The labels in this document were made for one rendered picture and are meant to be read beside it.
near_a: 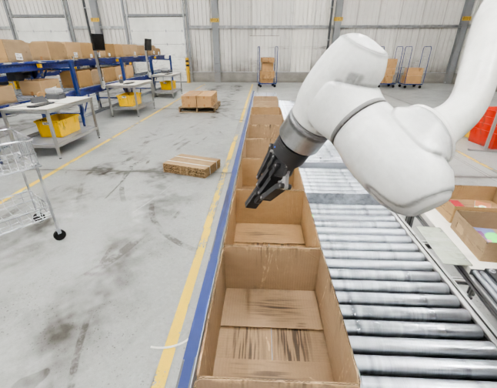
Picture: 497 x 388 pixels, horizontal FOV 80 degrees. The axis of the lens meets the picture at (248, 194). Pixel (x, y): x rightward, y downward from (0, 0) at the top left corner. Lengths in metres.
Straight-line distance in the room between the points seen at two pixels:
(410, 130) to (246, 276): 0.66
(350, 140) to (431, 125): 0.10
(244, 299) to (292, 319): 0.16
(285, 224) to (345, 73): 0.90
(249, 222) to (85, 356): 1.30
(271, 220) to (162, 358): 1.08
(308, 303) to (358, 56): 0.70
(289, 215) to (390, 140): 0.88
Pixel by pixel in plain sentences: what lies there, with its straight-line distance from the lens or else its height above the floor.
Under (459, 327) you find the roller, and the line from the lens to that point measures 1.27.
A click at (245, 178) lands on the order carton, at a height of 0.93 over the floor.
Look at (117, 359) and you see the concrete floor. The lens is 2.04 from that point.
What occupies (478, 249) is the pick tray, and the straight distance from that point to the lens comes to 1.64.
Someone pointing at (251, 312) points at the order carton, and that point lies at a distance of 0.92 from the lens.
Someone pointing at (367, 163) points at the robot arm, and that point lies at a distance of 0.45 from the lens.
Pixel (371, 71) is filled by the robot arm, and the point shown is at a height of 1.54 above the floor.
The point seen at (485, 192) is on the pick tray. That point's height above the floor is 0.81.
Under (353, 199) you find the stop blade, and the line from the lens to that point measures 1.86.
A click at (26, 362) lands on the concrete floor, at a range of 2.27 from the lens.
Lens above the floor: 1.57
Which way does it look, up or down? 26 degrees down
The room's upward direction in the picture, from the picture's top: straight up
